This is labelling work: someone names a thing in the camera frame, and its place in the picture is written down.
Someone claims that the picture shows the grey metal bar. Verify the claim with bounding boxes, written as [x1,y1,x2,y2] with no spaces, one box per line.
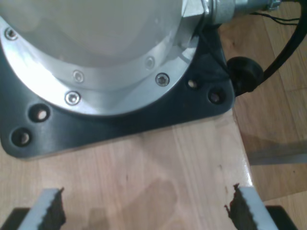
[249,149,307,166]

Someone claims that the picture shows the black round cable plug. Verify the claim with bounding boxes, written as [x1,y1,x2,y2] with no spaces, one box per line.
[226,56,264,97]

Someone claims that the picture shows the black power cable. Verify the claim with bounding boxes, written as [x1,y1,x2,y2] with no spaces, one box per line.
[261,0,307,83]

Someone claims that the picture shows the thin black wires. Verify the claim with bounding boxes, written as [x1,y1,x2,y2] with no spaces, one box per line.
[249,11,301,25]

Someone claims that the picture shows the silver metal cable connector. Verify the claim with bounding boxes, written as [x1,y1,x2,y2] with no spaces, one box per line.
[202,0,282,24]

